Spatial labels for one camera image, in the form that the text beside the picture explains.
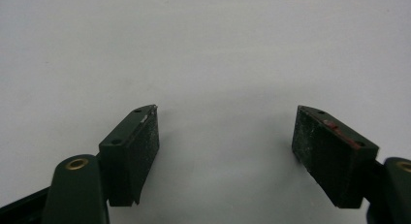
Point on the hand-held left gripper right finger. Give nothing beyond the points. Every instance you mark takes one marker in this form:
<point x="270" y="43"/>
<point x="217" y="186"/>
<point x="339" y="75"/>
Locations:
<point x="329" y="162"/>

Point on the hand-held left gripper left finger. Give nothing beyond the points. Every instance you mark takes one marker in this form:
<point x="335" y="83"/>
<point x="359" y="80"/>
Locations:
<point x="129" y="159"/>

